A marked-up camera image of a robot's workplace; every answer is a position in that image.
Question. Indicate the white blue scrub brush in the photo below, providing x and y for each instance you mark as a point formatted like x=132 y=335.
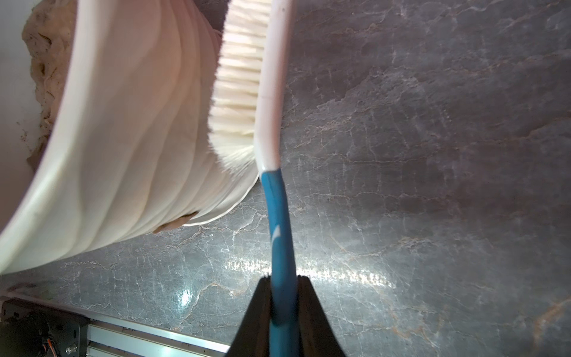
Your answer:
x=245 y=123

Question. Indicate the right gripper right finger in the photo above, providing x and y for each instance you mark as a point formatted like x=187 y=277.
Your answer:
x=316 y=335

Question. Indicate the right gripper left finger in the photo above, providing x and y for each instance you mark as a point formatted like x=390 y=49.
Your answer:
x=252 y=338

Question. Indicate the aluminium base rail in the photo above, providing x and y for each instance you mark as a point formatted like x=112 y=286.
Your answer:
x=131 y=339

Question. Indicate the white ceramic pot with mud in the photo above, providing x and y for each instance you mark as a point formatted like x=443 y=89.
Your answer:
x=104 y=126

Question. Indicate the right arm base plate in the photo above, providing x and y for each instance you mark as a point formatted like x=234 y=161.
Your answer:
x=29 y=329

